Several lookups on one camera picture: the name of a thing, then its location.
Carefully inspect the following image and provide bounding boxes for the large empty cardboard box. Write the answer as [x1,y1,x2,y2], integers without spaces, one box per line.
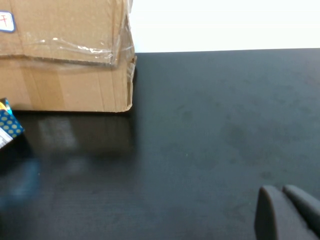
[0,0,138,114]

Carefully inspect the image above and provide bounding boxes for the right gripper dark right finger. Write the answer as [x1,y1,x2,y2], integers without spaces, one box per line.
[282,184,320,238]

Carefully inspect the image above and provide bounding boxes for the clear packing tape strip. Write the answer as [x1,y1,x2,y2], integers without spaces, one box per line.
[0,0,138,85]

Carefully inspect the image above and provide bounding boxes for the white label with red writing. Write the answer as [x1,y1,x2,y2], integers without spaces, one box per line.
[0,10,17,33]

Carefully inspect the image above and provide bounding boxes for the blue potato chip bag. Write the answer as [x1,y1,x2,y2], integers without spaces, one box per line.
[0,97,26,150]

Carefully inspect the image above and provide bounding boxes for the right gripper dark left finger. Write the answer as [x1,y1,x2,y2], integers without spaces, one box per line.
[254,185,320,240]

